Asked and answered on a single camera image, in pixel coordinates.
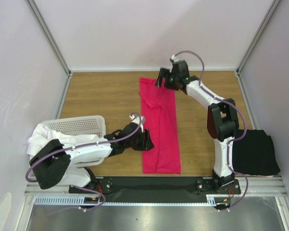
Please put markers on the pink t shirt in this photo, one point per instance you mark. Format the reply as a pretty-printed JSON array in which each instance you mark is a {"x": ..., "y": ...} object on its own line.
[{"x": 159, "y": 109}]

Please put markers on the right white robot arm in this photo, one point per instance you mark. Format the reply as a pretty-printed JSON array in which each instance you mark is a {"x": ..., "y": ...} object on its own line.
[{"x": 222, "y": 119}]

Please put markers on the aluminium frame rail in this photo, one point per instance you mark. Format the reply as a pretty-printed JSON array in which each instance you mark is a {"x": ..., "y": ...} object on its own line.
[{"x": 71, "y": 196}]

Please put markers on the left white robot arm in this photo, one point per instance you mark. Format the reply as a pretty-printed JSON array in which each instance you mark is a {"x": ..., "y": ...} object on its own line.
[{"x": 56, "y": 158}]

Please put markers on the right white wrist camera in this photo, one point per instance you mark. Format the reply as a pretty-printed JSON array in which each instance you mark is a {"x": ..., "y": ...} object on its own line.
[{"x": 173, "y": 59}]

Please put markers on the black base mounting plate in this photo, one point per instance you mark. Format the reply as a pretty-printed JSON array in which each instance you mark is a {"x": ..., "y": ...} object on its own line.
[{"x": 161, "y": 190}]

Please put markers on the black folded t shirt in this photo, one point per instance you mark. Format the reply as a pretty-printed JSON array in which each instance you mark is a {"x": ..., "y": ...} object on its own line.
[{"x": 255, "y": 155}]

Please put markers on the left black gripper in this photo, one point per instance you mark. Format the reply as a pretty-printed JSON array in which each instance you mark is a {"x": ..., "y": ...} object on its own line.
[{"x": 146, "y": 143}]

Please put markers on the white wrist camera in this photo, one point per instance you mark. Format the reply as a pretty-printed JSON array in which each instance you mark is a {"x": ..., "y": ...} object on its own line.
[
  {"x": 173, "y": 59},
  {"x": 138, "y": 120}
]

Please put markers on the white crumpled t shirt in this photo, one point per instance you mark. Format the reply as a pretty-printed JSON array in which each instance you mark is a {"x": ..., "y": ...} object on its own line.
[{"x": 42, "y": 135}]

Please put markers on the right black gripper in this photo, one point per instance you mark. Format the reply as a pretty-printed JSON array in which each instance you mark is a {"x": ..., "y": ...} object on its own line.
[{"x": 166, "y": 78}]

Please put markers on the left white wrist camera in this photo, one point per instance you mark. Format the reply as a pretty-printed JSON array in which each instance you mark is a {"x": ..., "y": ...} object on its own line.
[{"x": 138, "y": 120}]

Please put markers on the white laundry basket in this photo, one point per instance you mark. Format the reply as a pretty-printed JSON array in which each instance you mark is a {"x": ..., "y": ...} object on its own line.
[{"x": 74, "y": 125}]

